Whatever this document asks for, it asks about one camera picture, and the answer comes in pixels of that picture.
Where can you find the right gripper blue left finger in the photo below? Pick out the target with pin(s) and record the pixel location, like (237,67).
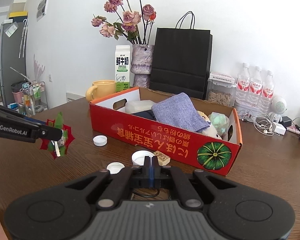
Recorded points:
(141,177)

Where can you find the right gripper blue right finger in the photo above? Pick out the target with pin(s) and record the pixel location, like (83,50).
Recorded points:
(161,176)

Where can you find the small white bottle cap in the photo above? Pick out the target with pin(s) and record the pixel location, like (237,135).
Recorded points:
(100,140)

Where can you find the navy blue zip pouch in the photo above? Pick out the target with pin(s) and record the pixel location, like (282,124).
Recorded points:
(148,114)

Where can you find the red artificial rose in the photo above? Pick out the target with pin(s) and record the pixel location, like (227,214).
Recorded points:
(58,137)

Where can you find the yellow white hamster plush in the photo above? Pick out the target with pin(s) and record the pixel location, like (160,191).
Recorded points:
(211,131)

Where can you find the purple fabric pouch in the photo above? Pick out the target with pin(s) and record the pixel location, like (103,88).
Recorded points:
(179,111)

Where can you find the translucent cotton swab box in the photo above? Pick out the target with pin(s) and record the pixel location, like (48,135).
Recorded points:
(132,107)

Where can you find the plastic bag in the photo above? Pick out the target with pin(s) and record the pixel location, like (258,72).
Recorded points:
(220,121)

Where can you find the large white jar lid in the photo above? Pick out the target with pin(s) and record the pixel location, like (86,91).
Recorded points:
(138,157)

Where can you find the small wooden stamp block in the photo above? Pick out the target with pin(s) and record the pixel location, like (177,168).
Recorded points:
(163,159)

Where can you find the red cardboard box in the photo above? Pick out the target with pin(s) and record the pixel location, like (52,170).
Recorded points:
(192,148)

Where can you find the grey refrigerator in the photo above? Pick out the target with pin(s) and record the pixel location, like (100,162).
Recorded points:
(12,58)

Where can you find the yellow ceramic mug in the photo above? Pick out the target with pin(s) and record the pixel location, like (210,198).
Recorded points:
(100,89)

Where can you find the clear seed container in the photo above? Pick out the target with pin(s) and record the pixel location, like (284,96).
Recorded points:
(220,92)

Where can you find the white tin box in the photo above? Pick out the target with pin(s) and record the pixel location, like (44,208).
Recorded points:
(246,111)

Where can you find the water bottle left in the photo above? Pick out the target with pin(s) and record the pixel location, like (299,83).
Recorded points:
(243,83)

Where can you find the water bottle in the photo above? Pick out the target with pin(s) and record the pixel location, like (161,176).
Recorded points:
(267,93)
(255,88)
(243,83)

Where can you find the black paper shopping bag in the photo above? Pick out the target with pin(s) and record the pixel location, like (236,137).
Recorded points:
(182,59)

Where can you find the flat box on container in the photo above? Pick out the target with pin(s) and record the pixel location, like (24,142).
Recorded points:
(222,77)

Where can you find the purple textured vase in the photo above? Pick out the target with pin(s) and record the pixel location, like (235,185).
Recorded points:
(141,65)

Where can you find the white milk carton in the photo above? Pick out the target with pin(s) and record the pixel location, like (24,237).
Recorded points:
(122,67)

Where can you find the water bottle middle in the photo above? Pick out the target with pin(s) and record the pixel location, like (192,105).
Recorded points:
(255,88)

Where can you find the white charger adapter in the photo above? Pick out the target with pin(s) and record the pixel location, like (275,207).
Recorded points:
(278,129)

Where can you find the water bottle right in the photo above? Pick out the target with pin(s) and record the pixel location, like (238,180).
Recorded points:
(267,93)

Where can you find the white round robot toy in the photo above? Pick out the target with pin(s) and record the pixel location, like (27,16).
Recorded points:
(278,107)

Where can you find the dried pink roses bouquet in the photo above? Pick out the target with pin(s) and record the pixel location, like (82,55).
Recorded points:
(134,21)

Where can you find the small wire storage rack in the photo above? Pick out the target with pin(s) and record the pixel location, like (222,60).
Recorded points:
(34,97)

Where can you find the white wired earphones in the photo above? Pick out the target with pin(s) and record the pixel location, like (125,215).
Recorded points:
(263,124)

